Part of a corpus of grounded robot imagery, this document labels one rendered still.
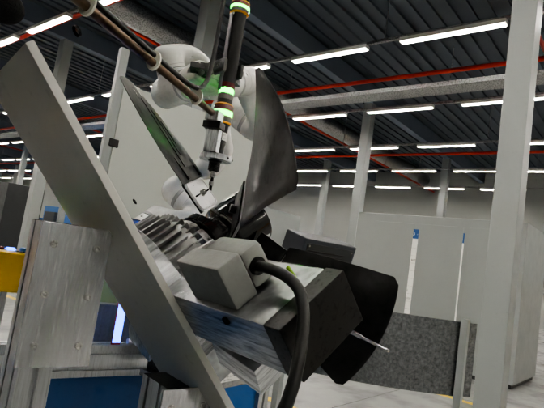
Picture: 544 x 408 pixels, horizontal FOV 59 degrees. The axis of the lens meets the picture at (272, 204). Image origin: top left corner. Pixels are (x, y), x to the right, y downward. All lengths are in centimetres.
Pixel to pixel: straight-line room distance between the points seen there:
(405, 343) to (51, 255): 233
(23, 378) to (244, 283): 34
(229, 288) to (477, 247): 644
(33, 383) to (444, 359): 242
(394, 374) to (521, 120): 322
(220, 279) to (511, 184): 471
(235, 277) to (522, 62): 511
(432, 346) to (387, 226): 469
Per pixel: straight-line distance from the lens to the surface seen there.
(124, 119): 294
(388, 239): 741
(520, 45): 565
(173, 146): 97
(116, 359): 140
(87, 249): 76
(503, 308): 508
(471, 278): 695
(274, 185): 71
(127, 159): 292
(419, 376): 290
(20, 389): 78
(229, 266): 59
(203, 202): 95
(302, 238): 164
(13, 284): 125
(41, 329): 76
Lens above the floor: 115
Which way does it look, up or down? 6 degrees up
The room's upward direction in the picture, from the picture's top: 9 degrees clockwise
